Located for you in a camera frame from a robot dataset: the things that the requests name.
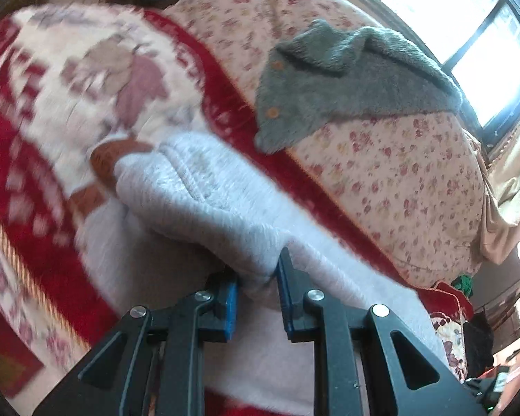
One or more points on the beige curtain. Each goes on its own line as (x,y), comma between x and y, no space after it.
(509,195)

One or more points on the window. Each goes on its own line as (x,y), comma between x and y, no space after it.
(463,21)

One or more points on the green yarn ball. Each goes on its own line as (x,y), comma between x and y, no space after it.
(463,283)

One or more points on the grey fleece cardigan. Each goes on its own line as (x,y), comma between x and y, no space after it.
(329,78)

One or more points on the red and white printed blanket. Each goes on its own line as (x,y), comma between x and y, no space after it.
(69,108)

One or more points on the black bag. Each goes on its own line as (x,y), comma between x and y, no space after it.
(479,340)

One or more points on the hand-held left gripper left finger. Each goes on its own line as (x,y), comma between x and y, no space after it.
(229,307)

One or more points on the floral quilt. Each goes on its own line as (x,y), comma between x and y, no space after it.
(394,169)

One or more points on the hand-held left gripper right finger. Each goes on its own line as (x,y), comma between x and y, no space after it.
(286,294)

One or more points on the white fleece pants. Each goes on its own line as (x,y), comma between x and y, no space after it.
(225,208)

